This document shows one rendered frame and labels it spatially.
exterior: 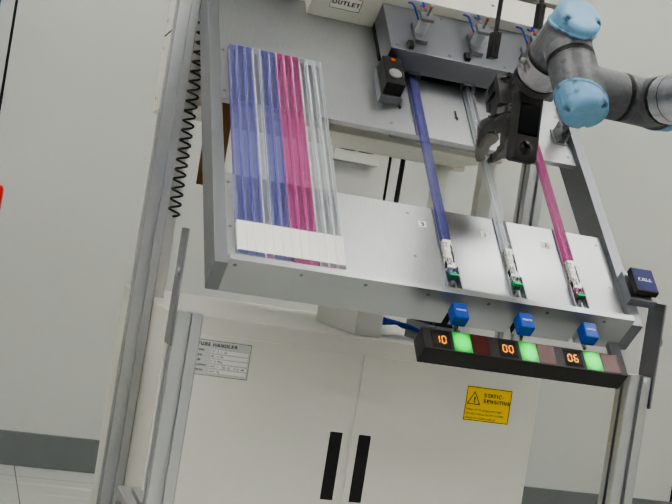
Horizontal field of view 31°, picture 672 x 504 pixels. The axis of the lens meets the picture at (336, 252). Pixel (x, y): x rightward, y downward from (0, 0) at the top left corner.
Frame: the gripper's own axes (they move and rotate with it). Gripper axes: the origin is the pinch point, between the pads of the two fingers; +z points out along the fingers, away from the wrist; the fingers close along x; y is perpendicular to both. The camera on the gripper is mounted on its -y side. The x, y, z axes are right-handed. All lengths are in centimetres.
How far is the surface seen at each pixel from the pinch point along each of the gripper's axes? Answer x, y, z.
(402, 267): 19.0, -27.9, -4.1
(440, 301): 13.6, -33.6, -5.0
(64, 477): 46, 14, 188
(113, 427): 53, -32, 55
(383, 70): 18.3, 15.6, -0.4
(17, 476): 60, 11, 184
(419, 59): 11.0, 20.2, -0.3
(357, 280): 27.6, -33.3, -6.8
